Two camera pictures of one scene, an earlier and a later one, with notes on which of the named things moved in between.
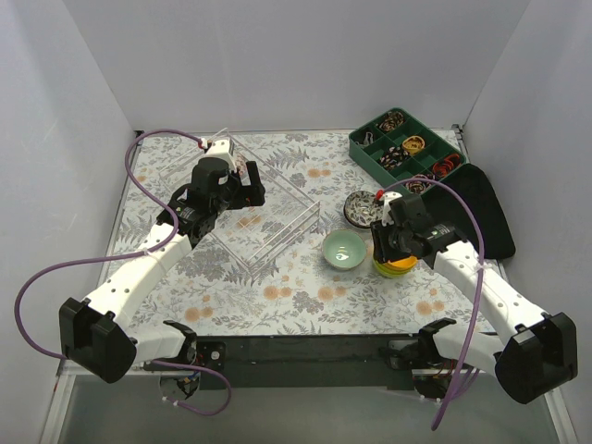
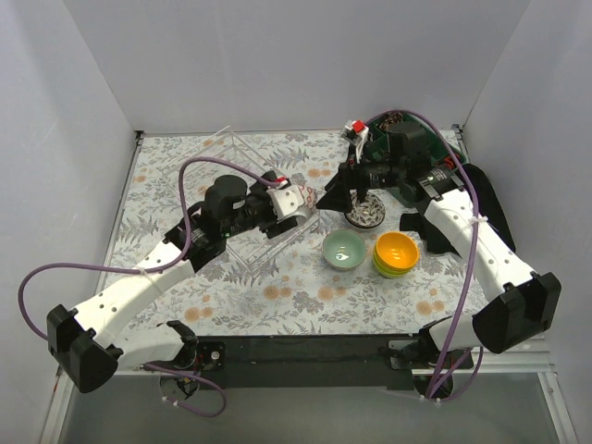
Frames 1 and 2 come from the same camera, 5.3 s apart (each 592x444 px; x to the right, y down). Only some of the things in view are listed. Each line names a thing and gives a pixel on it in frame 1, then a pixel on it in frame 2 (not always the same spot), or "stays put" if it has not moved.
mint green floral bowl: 344,249 stays put
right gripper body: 386,242 -> 348,177
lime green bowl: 388,271 stays put
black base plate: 263,361 stays put
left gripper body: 245,192 -> 276,227
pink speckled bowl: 362,209 stays put
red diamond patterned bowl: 240,164 -> 309,195
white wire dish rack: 252,237 stays put
